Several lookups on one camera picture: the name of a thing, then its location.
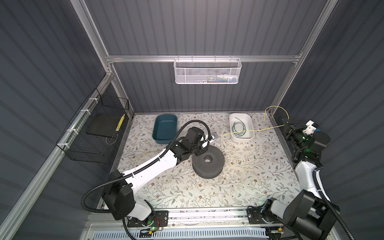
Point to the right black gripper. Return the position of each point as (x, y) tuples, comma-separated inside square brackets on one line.
[(290, 131)]

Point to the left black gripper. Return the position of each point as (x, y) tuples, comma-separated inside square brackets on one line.
[(200, 150)]

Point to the grey perforated cable spool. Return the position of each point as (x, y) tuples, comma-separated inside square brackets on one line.
[(210, 164)]

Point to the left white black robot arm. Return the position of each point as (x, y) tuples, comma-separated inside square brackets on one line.
[(120, 189)]

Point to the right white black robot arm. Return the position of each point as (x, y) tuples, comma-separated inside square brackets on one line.
[(311, 213)]

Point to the teal plastic tray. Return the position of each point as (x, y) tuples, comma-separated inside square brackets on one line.
[(165, 129)]

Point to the white plastic tray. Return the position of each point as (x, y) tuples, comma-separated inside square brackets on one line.
[(241, 128)]

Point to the floral table mat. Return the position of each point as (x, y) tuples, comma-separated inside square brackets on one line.
[(253, 171)]

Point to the yellow marker in basket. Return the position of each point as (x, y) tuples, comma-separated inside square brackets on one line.
[(120, 122)]

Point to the items in white basket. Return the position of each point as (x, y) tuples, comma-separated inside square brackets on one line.
[(232, 79)]

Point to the black pad in basket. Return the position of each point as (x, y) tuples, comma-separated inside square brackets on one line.
[(103, 125)]

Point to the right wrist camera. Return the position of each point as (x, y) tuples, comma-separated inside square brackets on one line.
[(311, 127)]

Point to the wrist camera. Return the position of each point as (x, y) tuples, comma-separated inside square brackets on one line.
[(311, 127), (212, 137)]

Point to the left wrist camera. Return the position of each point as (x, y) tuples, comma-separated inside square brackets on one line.
[(212, 137)]

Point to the white wire mesh basket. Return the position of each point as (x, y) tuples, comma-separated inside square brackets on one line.
[(186, 68)]

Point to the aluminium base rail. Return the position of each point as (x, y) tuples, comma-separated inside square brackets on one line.
[(179, 219)]

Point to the black wire basket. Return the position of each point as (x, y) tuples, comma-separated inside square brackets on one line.
[(79, 146)]

